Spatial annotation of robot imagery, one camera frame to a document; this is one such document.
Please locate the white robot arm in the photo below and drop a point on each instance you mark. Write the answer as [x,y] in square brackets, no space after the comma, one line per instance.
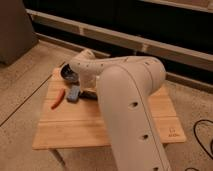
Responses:
[123,86]

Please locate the black eraser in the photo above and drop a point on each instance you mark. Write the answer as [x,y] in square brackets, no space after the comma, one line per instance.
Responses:
[88,95]

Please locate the wooden table leg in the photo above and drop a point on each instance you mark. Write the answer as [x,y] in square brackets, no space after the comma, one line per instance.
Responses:
[59,158]

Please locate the grey cabinet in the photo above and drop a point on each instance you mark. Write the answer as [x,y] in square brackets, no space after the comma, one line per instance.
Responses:
[17,35]

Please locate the dark round bowl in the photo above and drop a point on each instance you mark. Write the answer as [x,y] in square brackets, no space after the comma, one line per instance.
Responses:
[68,74]

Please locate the blue sponge block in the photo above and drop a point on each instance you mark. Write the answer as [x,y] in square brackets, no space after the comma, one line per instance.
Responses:
[73,94]

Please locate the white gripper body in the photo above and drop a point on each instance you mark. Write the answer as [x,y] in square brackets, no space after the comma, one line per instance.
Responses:
[88,82]

